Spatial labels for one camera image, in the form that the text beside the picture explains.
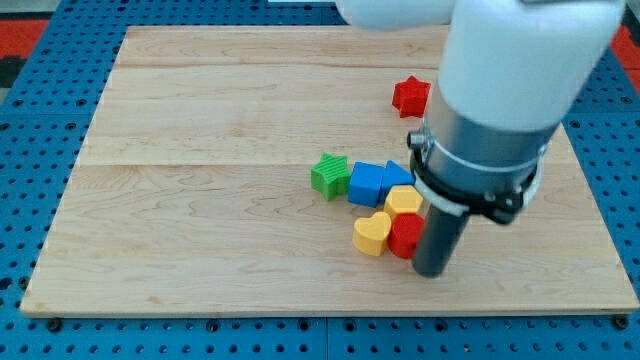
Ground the red cylinder block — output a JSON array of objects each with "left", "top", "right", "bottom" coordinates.
[{"left": 388, "top": 213, "right": 424, "bottom": 259}]

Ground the green star block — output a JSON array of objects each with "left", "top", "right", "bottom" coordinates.
[{"left": 311, "top": 153, "right": 351, "bottom": 201}]

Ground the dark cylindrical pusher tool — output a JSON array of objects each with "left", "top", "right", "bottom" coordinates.
[{"left": 412, "top": 205, "right": 470, "bottom": 278}]

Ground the blue cube block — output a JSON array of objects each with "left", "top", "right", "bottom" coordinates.
[{"left": 348, "top": 162, "right": 384, "bottom": 208}]

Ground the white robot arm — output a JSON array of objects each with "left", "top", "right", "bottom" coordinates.
[{"left": 337, "top": 0, "right": 625, "bottom": 223}]

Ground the yellow hexagon block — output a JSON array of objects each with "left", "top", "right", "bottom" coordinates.
[{"left": 384, "top": 185, "right": 424, "bottom": 219}]

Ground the red star block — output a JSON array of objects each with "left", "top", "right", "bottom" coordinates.
[{"left": 392, "top": 75, "right": 431, "bottom": 118}]

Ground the yellow heart block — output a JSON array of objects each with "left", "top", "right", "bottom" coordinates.
[{"left": 352, "top": 212, "right": 392, "bottom": 256}]

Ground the blue triangle block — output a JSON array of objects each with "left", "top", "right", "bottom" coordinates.
[{"left": 378, "top": 160, "right": 415, "bottom": 203}]

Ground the wooden board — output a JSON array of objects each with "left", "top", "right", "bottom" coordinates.
[{"left": 20, "top": 26, "right": 639, "bottom": 318}]

